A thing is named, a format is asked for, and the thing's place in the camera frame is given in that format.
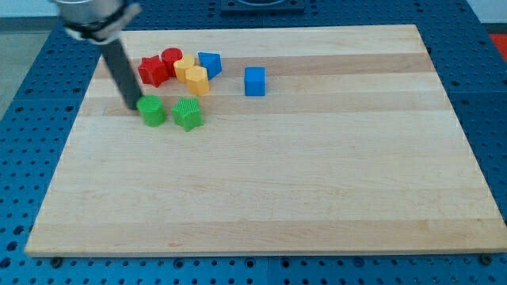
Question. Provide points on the yellow cylinder block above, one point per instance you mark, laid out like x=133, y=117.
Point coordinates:
x=182, y=65

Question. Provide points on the red star block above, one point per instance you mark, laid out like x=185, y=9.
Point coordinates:
x=153, y=71

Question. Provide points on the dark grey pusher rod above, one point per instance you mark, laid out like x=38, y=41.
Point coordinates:
x=122, y=73

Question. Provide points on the blue cube block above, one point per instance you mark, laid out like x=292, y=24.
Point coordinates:
x=254, y=81

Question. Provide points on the blue triangle block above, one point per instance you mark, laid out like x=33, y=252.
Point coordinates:
x=211, y=62

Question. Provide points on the yellow hexagon block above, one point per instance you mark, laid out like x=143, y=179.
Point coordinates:
x=196, y=78

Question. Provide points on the red cylinder block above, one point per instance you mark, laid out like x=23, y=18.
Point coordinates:
x=169, y=57

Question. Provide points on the light wooden board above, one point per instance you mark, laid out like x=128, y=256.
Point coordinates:
x=354, y=149

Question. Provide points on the green star block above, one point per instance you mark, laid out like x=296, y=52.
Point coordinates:
x=187, y=113

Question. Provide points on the green cylinder block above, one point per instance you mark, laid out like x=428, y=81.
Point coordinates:
x=152, y=110

